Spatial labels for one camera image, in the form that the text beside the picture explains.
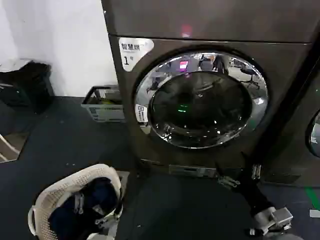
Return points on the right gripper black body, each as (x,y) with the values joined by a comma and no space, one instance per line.
(257,195)

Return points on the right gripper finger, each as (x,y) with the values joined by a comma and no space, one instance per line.
(228,180)
(256,172)

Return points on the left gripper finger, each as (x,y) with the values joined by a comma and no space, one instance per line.
(99,222)
(79,202)

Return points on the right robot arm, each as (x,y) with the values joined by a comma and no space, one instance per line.
(275,220)

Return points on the dark blue clothes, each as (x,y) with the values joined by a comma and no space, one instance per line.
(65,215)

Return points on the cream woven laundry basket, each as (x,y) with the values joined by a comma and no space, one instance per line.
(75,178)

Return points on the grey dryer with dark door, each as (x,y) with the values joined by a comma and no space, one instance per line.
(292,140)

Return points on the green floor tape strip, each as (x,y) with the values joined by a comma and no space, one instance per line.
(312,197)

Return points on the grey floor tape piece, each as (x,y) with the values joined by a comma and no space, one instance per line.
(315,213)

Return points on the round glass dryer door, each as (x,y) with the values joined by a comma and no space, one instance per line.
(200,100)

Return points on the grey plastic crate with goods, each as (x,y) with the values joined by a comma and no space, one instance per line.
(105,112)

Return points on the black waste bin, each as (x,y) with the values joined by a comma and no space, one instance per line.
(30,87)

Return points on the grey front-load dryer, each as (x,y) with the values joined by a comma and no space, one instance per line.
(220,30)

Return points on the white frame rack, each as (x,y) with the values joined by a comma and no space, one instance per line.
(7,147)

